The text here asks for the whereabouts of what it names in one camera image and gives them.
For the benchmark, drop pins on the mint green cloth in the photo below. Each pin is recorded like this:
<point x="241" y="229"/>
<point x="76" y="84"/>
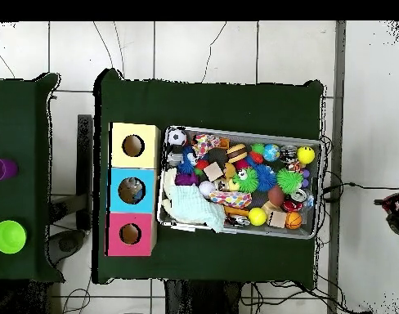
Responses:
<point x="196" y="208"/>

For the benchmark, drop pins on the wooden box with three holes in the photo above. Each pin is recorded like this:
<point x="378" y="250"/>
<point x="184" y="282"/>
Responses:
<point x="118" y="190"/>

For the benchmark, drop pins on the clear mesh bin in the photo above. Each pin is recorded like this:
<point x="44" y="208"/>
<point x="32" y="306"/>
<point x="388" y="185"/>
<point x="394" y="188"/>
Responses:
<point x="311" y="230"/>

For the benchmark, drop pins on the small wooden block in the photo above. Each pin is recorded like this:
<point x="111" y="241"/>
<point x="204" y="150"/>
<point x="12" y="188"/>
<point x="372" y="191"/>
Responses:
<point x="212" y="171"/>

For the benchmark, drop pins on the brown burger toy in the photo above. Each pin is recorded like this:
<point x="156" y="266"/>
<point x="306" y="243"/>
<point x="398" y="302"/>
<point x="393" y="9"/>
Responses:
<point x="237" y="153"/>

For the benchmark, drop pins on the small soccer ball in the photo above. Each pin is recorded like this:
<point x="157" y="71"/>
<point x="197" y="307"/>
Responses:
<point x="177" y="137"/>

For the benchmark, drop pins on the green spiky ball with eyes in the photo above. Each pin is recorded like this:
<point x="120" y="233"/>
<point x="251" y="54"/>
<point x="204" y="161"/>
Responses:
<point x="246" y="180"/>

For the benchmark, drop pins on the large blue spiky ball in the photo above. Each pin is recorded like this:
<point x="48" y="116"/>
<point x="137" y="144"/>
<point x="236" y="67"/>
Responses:
<point x="265" y="178"/>

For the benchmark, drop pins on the plain yellow ball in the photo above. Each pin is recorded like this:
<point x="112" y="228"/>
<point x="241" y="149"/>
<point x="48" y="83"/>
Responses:
<point x="257" y="216"/>

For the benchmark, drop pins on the small orange basketball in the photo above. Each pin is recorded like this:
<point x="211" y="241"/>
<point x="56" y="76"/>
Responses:
<point x="294" y="221"/>

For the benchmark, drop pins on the yellow smiley ball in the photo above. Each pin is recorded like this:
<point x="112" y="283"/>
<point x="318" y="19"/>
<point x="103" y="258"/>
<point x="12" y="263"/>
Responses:
<point x="306" y="155"/>

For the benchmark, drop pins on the purple cup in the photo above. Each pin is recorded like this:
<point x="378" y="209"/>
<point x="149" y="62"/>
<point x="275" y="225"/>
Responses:
<point x="0" y="169"/>

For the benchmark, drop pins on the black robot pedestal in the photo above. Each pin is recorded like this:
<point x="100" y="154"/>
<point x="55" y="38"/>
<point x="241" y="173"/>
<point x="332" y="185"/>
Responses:
<point x="199" y="301"/>

